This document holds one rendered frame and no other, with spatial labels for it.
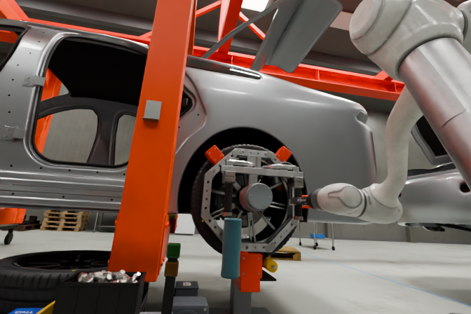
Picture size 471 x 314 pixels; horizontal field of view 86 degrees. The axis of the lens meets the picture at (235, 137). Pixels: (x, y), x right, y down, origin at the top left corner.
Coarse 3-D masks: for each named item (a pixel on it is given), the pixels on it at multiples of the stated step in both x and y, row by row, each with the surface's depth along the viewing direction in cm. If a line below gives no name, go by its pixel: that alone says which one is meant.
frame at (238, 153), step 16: (224, 160) 141; (272, 160) 147; (208, 176) 137; (208, 192) 135; (288, 192) 149; (208, 208) 132; (288, 208) 147; (208, 224) 130; (288, 224) 138; (272, 240) 134
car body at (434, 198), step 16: (416, 176) 321; (432, 176) 292; (448, 176) 270; (416, 192) 299; (432, 192) 279; (448, 192) 264; (464, 192) 251; (416, 208) 297; (432, 208) 278; (448, 208) 262; (464, 208) 249; (400, 224) 350; (416, 224) 342; (432, 224) 343; (448, 224) 356; (464, 224) 308
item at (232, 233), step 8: (224, 224) 123; (232, 224) 120; (240, 224) 123; (224, 232) 121; (232, 232) 119; (240, 232) 122; (224, 240) 119; (232, 240) 118; (240, 240) 121; (224, 248) 118; (232, 248) 117; (224, 256) 117; (232, 256) 116; (224, 264) 116; (232, 264) 115; (224, 272) 115; (232, 272) 114
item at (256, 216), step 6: (240, 180) 166; (222, 186) 163; (234, 192) 159; (222, 210) 158; (234, 210) 160; (222, 216) 158; (228, 216) 158; (234, 216) 159; (246, 216) 160; (258, 216) 162; (246, 222) 159
